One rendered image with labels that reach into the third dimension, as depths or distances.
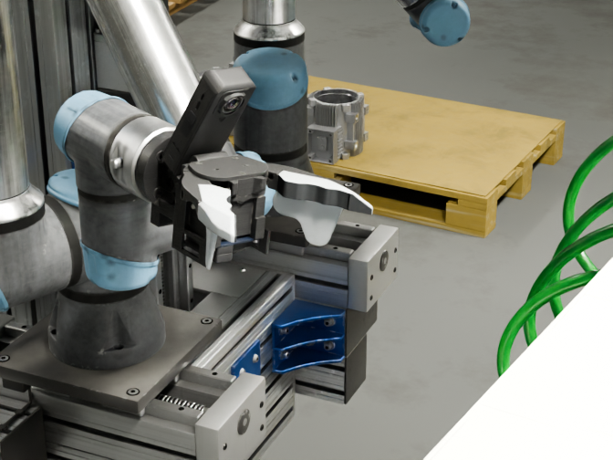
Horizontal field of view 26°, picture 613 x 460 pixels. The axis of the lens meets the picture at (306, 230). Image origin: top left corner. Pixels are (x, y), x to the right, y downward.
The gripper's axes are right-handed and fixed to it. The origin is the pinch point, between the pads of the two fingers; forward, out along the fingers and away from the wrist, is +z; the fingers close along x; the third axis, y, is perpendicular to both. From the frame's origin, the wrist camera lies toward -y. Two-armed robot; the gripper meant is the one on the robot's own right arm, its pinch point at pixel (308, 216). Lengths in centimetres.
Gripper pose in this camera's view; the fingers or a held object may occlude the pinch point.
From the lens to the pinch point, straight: 108.9
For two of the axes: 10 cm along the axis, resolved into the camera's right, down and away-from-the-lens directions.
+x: -7.6, 1.5, -6.3
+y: -1.1, 9.3, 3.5
